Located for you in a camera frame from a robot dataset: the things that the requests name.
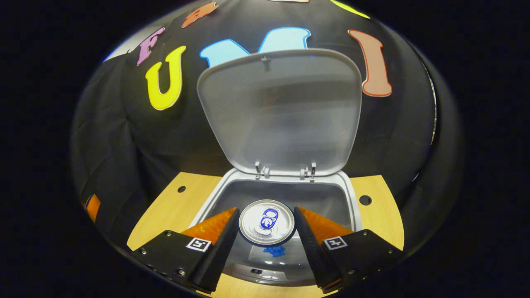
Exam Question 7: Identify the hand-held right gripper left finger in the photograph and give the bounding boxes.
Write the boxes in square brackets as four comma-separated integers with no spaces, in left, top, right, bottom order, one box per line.
[132,207,241,294]

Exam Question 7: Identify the white desktop garbage bin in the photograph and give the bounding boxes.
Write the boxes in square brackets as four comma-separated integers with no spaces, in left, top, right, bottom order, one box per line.
[188,48,364,287]

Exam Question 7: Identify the wooden desktop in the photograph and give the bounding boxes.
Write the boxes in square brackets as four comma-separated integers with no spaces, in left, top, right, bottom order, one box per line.
[126,172,405,298]

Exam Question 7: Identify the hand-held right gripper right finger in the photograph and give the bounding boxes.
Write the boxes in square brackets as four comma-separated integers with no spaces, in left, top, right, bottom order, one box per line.
[293,206,405,294]

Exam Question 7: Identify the black backdrop cloth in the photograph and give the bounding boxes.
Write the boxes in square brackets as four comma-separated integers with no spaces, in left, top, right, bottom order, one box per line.
[70,0,464,257]

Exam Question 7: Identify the blue pop can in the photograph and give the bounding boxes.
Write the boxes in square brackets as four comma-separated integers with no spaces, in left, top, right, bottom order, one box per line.
[238,199,296,248]

